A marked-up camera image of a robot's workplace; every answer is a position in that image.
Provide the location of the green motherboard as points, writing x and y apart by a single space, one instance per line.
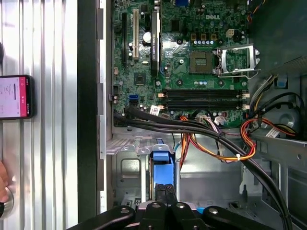
182 72

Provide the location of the black graphics card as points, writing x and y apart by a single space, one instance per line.
155 48

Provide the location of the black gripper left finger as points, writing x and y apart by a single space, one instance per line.
153 215

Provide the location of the blue SATA port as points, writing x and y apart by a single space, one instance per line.
133 99

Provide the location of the metal optical drive cage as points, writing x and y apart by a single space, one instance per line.
287 148

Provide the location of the metal socket cover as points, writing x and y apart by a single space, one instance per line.
237 47

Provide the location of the beige expansion slot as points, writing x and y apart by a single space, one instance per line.
136 36

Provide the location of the blue rear port connector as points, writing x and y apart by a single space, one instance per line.
181 2

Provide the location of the hard disk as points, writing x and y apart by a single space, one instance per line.
163 172

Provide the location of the CPU socket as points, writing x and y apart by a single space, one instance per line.
201 61

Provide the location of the black smartphone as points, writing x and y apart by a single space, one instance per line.
12 95

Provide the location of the RAM slot black clips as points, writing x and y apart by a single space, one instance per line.
204 91

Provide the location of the black PC case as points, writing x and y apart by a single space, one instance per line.
86 95

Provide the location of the RAM slot white clips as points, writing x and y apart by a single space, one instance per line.
204 95

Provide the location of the black expansion slot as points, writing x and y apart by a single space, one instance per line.
124 40

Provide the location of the grey power supply unit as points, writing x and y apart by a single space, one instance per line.
275 28

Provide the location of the person hand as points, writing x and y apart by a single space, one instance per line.
3 184

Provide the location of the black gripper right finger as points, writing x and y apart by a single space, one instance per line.
182 215

